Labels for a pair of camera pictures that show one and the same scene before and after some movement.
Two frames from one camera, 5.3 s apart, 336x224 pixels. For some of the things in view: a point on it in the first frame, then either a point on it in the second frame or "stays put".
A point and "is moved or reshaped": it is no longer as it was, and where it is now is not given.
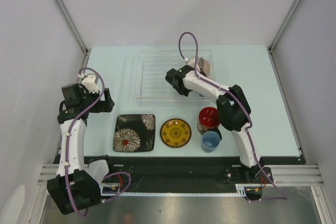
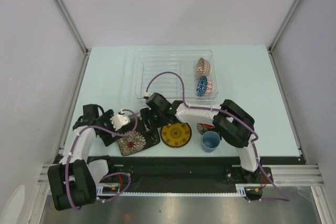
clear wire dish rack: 151,86 stays put
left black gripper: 105,106 -> 106,117
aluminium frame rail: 287,174 stays put
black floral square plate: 134,132 is moved or reshaped
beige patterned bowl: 204,66 stays put
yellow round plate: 176,132 stays put
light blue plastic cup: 210,141 stays put
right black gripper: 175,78 -> 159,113
